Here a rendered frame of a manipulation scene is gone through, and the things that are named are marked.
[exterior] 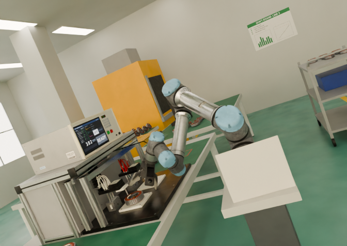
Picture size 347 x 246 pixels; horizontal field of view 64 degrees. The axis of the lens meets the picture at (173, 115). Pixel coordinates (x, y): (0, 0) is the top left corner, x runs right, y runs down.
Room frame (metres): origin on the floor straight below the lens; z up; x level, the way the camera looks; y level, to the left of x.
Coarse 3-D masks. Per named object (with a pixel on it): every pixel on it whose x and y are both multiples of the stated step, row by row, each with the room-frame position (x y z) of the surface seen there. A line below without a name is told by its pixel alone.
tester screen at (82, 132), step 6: (96, 120) 1.69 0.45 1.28; (84, 126) 1.58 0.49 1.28; (90, 126) 1.63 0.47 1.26; (96, 126) 1.67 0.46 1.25; (78, 132) 1.52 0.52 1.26; (84, 132) 1.56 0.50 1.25; (90, 132) 1.60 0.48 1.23; (102, 132) 1.70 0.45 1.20; (78, 138) 1.50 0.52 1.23; (84, 138) 1.54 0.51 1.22; (90, 138) 1.58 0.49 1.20; (84, 144) 1.52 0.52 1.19; (84, 150) 1.50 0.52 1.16; (90, 150) 1.54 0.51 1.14
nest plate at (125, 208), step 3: (150, 192) 1.55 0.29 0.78; (144, 195) 1.54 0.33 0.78; (147, 195) 1.52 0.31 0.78; (150, 195) 1.53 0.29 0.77; (144, 198) 1.49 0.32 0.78; (147, 198) 1.49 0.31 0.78; (141, 201) 1.47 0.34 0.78; (144, 201) 1.46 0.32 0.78; (135, 204) 1.46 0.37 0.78; (138, 204) 1.44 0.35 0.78; (141, 204) 1.43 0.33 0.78; (123, 207) 1.49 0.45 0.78; (126, 207) 1.47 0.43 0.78; (129, 207) 1.45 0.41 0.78; (132, 207) 1.44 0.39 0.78; (135, 207) 1.43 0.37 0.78; (138, 207) 1.42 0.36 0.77; (120, 210) 1.47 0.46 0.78; (123, 210) 1.46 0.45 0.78; (126, 210) 1.45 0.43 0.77
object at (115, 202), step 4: (116, 196) 1.59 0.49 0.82; (112, 200) 1.55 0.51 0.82; (116, 200) 1.56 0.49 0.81; (120, 200) 1.59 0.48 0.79; (108, 204) 1.53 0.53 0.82; (112, 204) 1.53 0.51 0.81; (116, 204) 1.55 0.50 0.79; (120, 204) 1.58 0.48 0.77; (108, 208) 1.54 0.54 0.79; (116, 208) 1.53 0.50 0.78
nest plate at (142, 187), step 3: (159, 177) 1.76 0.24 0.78; (162, 177) 1.74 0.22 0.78; (159, 180) 1.70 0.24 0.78; (144, 183) 1.76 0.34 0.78; (159, 183) 1.67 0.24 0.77; (141, 186) 1.73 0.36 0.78; (144, 186) 1.71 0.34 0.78; (147, 186) 1.68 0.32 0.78; (150, 186) 1.66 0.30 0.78; (153, 186) 1.65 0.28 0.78; (138, 189) 1.69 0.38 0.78; (141, 189) 1.69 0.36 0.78; (144, 189) 1.68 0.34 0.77
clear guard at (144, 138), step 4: (140, 136) 1.86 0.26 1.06; (144, 136) 1.79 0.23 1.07; (148, 136) 1.72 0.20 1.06; (132, 140) 1.85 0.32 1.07; (136, 140) 1.77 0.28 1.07; (140, 140) 1.70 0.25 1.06; (144, 140) 1.65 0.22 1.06; (148, 140) 1.67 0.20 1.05; (124, 144) 1.80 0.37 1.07; (128, 144) 1.74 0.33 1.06; (132, 144) 1.67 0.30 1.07; (120, 148) 1.70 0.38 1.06
